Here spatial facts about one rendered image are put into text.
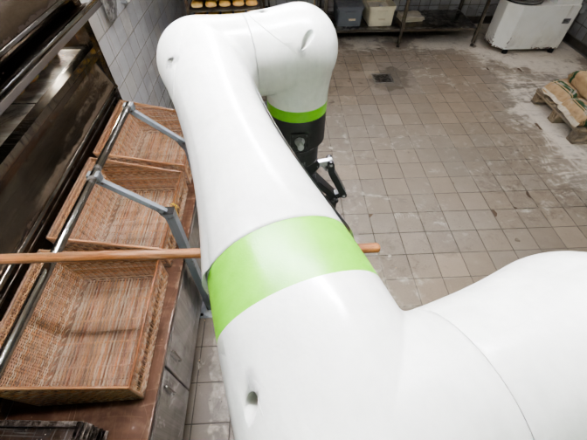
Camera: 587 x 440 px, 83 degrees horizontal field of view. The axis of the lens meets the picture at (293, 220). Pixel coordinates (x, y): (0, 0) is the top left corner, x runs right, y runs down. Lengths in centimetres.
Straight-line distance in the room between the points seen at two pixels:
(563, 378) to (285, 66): 39
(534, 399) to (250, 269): 15
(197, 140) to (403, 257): 231
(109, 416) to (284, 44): 145
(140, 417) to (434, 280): 188
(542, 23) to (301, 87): 544
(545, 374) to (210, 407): 196
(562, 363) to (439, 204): 279
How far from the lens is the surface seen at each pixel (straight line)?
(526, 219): 321
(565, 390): 21
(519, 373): 20
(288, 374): 17
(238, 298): 20
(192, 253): 102
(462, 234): 284
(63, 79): 217
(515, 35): 572
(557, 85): 460
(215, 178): 26
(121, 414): 159
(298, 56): 45
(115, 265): 176
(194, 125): 33
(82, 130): 215
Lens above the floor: 201
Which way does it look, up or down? 50 degrees down
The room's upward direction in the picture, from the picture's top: straight up
